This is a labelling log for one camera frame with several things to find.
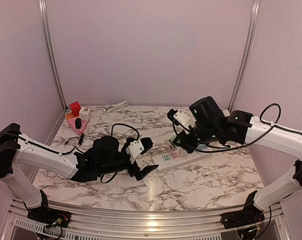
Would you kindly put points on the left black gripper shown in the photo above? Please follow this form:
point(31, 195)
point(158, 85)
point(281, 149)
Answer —
point(133, 172)

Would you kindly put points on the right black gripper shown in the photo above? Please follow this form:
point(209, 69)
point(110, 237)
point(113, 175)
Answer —
point(189, 149)

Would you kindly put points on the green grey plug adapter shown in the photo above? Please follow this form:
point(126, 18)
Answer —
point(173, 140)

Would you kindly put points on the white multicolour power strip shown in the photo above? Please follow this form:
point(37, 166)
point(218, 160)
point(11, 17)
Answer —
point(177, 158)

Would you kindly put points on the black power adapter with cable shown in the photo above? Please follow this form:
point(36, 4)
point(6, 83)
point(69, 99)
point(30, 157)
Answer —
point(80, 139)

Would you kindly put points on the white cube socket adapter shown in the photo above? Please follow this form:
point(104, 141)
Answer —
point(85, 113)

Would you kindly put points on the pink triangular power strip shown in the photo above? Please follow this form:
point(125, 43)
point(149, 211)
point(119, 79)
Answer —
point(77, 125)

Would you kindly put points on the orange power strip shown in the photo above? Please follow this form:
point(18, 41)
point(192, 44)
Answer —
point(69, 115)

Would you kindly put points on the red cube socket adapter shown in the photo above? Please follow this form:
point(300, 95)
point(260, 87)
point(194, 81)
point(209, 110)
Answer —
point(75, 108)

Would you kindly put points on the blue small plug adapter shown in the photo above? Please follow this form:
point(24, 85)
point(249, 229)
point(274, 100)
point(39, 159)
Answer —
point(202, 147)

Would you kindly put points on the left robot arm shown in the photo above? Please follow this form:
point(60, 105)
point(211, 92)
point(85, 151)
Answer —
point(104, 157)

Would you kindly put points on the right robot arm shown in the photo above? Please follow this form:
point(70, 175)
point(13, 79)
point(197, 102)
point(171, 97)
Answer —
point(241, 129)

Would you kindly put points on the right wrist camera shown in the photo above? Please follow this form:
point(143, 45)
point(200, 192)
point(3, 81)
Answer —
point(180, 118)

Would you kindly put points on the aluminium front rail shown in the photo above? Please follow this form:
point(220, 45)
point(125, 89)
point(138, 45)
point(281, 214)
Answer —
point(110, 224)

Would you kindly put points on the right aluminium frame post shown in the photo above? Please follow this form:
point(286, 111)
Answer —
point(246, 53)

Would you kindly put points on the aluminium frame post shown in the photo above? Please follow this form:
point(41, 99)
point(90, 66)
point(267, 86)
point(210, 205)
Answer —
point(50, 52)
point(246, 53)

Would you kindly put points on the left aluminium frame post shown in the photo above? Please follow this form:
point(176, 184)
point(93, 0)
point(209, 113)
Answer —
point(50, 52)

